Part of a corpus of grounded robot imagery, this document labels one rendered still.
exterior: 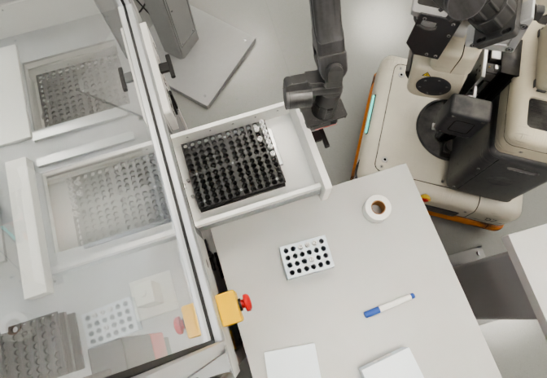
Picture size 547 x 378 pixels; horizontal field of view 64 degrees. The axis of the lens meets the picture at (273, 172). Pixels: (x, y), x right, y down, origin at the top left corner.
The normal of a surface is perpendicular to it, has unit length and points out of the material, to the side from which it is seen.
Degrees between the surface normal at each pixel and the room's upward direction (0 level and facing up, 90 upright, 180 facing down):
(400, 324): 0
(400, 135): 0
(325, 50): 62
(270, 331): 0
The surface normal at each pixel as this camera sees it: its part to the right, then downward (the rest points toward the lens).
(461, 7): 0.14, 0.68
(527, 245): 0.00, -0.32
